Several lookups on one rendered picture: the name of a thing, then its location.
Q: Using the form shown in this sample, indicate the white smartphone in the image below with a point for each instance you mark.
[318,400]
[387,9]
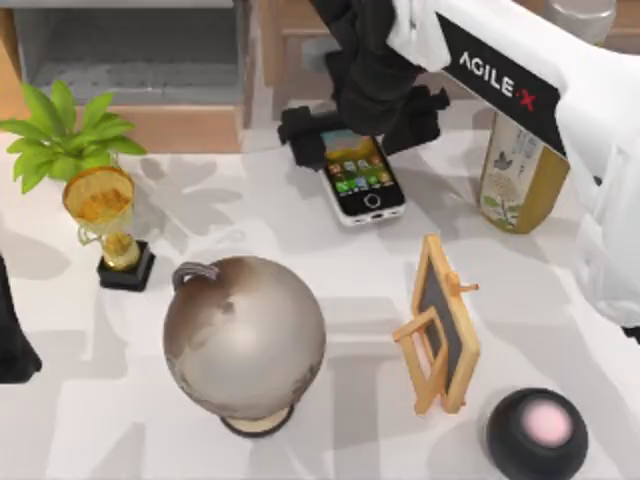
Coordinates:
[367,192]

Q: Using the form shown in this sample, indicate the framed blackboard with wooden easel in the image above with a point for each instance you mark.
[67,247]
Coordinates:
[442,320]

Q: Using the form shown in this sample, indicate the grey round container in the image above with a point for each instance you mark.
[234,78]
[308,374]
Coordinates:
[582,20]

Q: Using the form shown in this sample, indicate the gold trophy on black base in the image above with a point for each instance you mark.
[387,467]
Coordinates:
[102,200]

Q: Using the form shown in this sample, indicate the pale wooden drawer front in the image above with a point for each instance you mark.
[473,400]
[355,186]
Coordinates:
[190,127]

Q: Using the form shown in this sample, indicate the yellow bottle with flower label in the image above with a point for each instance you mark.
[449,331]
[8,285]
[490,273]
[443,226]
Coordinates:
[507,192]

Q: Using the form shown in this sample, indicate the black round speaker pink top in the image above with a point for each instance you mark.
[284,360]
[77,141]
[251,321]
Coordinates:
[535,435]

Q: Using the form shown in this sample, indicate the green leafy plant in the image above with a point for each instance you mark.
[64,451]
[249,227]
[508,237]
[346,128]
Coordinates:
[55,140]

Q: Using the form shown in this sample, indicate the grey pierced drawer inside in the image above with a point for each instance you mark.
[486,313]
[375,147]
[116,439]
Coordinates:
[130,45]

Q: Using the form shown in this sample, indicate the grey globe on stand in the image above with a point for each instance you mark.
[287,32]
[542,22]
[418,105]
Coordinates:
[245,340]

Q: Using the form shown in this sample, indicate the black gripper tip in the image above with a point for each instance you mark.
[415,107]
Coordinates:
[12,325]

